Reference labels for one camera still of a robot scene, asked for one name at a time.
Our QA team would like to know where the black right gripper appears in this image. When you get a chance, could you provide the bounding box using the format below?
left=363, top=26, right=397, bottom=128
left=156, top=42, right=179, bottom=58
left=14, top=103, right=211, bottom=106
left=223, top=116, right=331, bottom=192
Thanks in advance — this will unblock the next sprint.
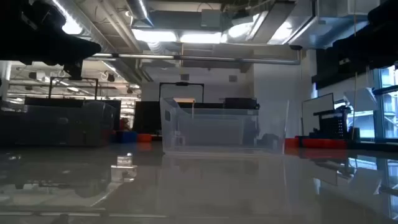
left=331, top=21, right=398, bottom=71

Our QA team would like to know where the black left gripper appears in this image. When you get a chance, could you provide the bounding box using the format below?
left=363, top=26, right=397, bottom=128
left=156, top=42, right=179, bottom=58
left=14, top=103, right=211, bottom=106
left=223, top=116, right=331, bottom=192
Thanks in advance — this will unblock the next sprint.
left=46, top=30, right=102, bottom=80

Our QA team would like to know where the white board panel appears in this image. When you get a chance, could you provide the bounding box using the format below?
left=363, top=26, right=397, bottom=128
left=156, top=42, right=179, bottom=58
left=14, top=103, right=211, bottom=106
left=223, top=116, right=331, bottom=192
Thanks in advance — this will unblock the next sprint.
left=301, top=92, right=335, bottom=136

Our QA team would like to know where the black perforated rack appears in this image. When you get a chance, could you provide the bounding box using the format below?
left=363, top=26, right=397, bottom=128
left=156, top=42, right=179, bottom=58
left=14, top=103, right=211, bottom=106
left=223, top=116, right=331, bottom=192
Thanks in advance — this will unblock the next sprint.
left=313, top=105, right=354, bottom=140

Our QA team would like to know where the grey plastic bin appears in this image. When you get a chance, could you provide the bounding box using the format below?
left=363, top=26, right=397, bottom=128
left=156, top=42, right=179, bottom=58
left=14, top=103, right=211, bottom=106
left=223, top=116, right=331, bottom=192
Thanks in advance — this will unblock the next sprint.
left=0, top=100, right=118, bottom=147

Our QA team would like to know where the black partition panel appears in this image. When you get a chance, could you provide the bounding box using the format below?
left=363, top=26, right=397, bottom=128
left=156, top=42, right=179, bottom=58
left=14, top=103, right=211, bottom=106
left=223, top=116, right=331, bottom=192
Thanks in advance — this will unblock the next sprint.
left=133, top=100, right=162, bottom=135

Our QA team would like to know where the blue long block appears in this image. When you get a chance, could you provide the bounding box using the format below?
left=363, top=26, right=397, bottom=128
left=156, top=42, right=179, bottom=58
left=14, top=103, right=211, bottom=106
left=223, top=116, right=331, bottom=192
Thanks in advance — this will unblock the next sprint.
left=115, top=130, right=138, bottom=144

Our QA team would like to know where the black monitor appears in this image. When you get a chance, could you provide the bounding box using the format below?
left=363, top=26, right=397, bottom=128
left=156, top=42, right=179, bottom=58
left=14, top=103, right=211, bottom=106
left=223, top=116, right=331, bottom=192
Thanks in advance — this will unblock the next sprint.
left=223, top=97, right=259, bottom=110

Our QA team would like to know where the grey ceiling pipe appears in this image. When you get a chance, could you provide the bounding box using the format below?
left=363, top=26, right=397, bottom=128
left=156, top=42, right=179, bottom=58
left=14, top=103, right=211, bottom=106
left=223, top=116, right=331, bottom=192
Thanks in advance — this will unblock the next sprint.
left=90, top=52, right=302, bottom=66

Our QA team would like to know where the clear plastic bin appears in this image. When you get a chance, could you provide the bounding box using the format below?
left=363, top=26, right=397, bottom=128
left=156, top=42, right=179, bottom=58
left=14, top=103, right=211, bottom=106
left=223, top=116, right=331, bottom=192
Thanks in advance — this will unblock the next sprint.
left=160, top=97, right=290, bottom=156

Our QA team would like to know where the black metal frame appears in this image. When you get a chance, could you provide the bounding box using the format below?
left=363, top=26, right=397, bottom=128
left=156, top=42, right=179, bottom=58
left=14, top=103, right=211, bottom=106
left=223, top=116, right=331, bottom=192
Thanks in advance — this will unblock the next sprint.
left=48, top=76, right=100, bottom=101
left=159, top=82, right=205, bottom=103

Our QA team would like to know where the black aluminium table frame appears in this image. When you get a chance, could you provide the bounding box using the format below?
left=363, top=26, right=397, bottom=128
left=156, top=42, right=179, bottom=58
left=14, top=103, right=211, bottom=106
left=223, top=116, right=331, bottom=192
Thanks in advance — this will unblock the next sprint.
left=346, top=139, right=398, bottom=154

